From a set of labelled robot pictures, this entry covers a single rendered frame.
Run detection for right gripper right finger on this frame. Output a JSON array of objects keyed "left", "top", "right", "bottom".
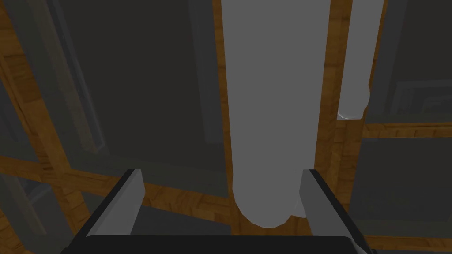
[{"left": 299, "top": 169, "right": 354, "bottom": 238}]

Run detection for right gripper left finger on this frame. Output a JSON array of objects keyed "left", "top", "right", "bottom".
[{"left": 86, "top": 168, "right": 146, "bottom": 237}]

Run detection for brown wooden cupboard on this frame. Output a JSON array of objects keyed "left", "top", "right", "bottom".
[{"left": 0, "top": 0, "right": 452, "bottom": 254}]

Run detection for dark grey drawer front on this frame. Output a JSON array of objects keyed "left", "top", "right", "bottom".
[{"left": 347, "top": 137, "right": 452, "bottom": 241}]

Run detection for dark grey cupboard door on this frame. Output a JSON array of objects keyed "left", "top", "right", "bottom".
[
  {"left": 363, "top": 0, "right": 452, "bottom": 125},
  {"left": 53, "top": 0, "right": 231, "bottom": 199}
]

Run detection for grey bar handle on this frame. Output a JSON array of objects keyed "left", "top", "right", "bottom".
[
  {"left": 337, "top": 0, "right": 385, "bottom": 121},
  {"left": 220, "top": 0, "right": 332, "bottom": 229}
]

